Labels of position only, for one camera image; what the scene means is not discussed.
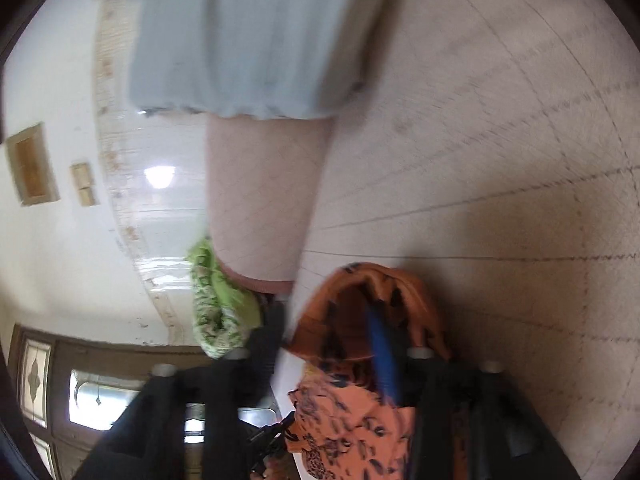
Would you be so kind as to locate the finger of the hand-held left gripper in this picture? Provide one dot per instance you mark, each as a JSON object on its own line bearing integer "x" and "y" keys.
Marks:
{"x": 272, "y": 435}

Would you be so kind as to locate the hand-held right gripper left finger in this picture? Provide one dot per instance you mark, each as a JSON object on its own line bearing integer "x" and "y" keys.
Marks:
{"x": 267, "y": 340}

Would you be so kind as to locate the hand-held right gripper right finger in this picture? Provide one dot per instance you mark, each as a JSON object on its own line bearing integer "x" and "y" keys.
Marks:
{"x": 382, "y": 360}

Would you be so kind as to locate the orange floral shirt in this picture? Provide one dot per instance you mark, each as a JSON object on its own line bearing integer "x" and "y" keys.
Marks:
{"x": 340, "y": 410}

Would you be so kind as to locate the green checkered pillow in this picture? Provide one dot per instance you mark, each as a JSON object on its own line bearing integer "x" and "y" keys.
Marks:
{"x": 220, "y": 305}

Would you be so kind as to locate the pink bolster cushion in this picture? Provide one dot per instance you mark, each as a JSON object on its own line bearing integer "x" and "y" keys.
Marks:
{"x": 265, "y": 200}

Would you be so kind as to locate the wooden door with leaded glass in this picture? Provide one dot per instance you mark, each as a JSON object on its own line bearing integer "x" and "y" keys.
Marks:
{"x": 60, "y": 360}

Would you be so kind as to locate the light blue pillow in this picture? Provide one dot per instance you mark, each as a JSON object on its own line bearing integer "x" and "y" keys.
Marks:
{"x": 250, "y": 35}

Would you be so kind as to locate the beige wall switch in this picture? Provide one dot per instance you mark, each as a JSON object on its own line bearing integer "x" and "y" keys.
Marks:
{"x": 88, "y": 196}
{"x": 81, "y": 175}

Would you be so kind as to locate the framed wall plaque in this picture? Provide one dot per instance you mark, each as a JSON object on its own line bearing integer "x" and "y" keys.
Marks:
{"x": 32, "y": 165}

